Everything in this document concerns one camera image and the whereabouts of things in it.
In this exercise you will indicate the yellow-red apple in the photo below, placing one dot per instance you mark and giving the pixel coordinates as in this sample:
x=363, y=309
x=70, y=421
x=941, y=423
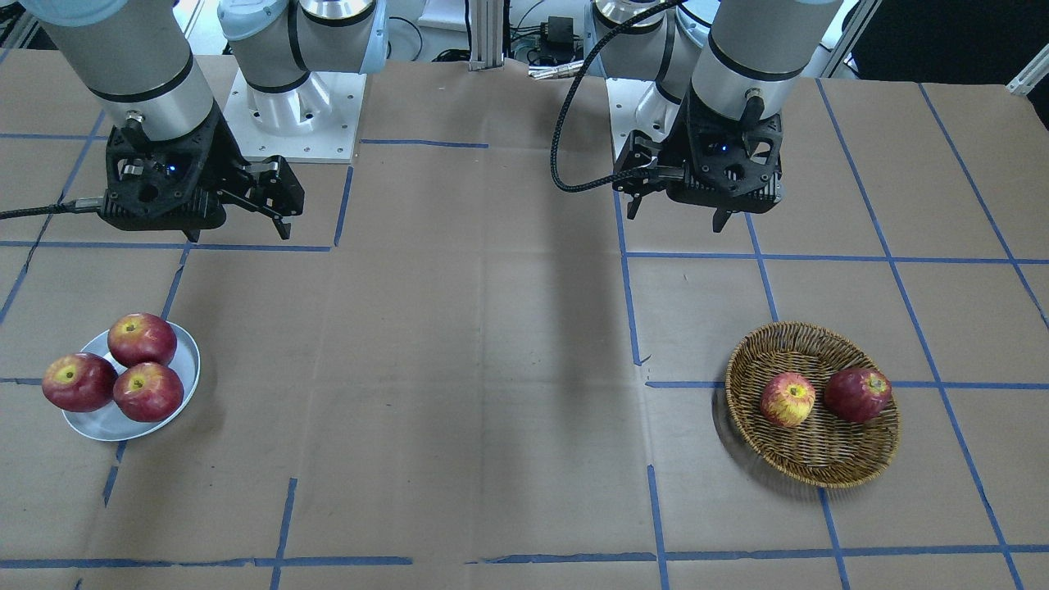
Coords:
x=788, y=399

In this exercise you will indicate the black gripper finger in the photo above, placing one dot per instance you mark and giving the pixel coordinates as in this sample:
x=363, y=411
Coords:
x=268, y=187

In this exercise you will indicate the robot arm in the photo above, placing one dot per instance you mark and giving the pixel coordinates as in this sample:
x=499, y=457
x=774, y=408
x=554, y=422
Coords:
x=133, y=56
x=764, y=45

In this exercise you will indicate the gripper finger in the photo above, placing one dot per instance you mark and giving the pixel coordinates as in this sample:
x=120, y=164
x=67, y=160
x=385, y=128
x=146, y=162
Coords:
x=720, y=219
x=638, y=171

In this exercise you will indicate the red apple on plate side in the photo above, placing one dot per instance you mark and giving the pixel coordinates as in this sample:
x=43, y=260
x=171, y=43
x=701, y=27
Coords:
x=80, y=382

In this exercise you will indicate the dark red apple in basket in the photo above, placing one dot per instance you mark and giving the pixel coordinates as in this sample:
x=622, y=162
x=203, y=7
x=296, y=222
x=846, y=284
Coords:
x=857, y=394

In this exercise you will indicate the light blue plate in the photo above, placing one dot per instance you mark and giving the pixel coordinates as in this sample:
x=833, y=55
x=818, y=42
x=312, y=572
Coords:
x=109, y=424

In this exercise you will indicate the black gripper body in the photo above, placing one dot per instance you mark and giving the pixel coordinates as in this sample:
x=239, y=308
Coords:
x=223, y=154
x=677, y=141

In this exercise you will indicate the aluminium frame post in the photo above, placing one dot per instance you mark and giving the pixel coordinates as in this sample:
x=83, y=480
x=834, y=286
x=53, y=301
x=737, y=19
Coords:
x=487, y=25

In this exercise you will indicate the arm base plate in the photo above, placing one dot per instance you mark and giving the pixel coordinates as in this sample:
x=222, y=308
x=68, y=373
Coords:
x=639, y=106
x=315, y=123

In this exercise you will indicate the red apple on plate front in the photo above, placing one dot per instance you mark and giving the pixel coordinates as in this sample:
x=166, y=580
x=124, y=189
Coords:
x=148, y=393

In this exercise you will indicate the red apple on plate back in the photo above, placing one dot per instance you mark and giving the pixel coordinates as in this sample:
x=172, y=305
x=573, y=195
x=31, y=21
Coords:
x=142, y=337

